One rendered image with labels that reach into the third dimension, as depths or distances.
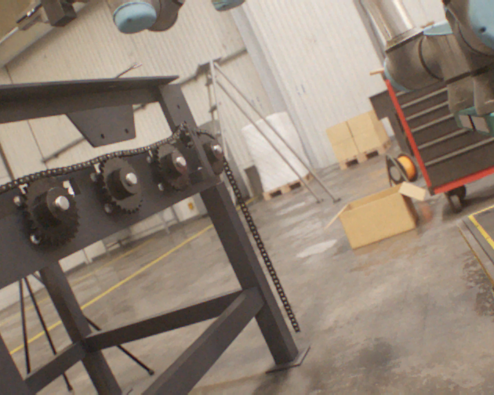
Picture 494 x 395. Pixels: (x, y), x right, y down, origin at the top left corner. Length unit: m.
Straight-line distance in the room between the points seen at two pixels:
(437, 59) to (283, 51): 10.07
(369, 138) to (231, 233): 7.38
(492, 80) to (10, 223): 1.09
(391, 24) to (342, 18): 9.66
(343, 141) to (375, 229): 5.98
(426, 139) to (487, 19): 2.26
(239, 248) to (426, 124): 1.59
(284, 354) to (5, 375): 1.28
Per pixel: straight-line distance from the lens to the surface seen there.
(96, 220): 1.46
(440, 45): 1.73
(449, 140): 3.27
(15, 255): 1.24
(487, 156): 3.29
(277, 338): 2.13
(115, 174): 1.49
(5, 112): 1.42
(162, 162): 1.72
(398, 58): 1.84
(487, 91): 1.27
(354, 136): 9.37
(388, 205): 3.42
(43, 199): 1.26
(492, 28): 1.06
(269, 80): 11.65
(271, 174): 9.69
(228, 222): 2.03
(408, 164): 4.60
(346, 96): 11.44
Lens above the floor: 0.78
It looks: 4 degrees down
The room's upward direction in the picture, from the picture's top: 24 degrees counter-clockwise
